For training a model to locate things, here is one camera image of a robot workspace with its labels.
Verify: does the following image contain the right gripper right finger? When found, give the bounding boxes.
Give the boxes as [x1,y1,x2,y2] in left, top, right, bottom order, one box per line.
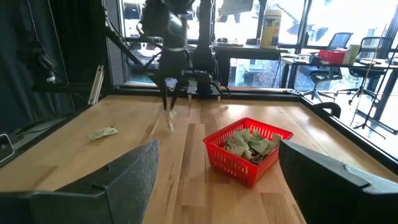
[278,139,398,224]

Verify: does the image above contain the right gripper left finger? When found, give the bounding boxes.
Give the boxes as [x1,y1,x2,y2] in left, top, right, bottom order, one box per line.
[55,139,160,224]

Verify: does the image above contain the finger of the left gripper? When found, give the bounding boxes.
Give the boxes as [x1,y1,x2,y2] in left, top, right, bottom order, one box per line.
[170,83,181,110]
[161,86,169,111]

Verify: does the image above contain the black diagonal support beam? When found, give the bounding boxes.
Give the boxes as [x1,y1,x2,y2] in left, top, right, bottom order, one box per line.
[104,18,156,75]

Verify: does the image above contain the crumpled banknote on table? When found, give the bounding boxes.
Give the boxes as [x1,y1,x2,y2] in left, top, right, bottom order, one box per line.
[88,126,119,142]

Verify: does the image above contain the silver aluminium bar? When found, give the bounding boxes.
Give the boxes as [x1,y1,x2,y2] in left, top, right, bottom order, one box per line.
[88,65,105,106]

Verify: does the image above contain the grey side table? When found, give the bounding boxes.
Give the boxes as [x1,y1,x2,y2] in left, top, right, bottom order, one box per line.
[213,43,290,88]

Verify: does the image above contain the red plastic basket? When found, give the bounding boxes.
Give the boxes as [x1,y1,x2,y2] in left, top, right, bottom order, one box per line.
[203,117,294,189]

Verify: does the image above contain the black tripod stand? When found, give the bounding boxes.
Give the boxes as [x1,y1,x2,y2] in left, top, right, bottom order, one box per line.
[349,43,398,139]

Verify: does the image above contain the yellow wipes canister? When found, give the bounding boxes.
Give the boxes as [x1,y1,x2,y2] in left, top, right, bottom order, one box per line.
[260,9,282,50]

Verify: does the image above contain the red box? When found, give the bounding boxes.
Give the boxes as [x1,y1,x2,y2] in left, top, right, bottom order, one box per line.
[317,49,346,65]

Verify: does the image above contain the long office desk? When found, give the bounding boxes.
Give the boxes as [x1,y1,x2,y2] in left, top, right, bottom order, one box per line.
[281,54,398,122]

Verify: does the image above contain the white green container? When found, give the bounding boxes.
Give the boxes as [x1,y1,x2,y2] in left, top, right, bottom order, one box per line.
[343,44,361,65]

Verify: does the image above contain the black office chair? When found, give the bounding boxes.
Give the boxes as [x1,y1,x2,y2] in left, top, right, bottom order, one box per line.
[335,36,394,105]
[298,32,354,103]

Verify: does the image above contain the black frame handle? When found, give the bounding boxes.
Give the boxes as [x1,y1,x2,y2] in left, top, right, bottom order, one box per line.
[312,101,342,119]

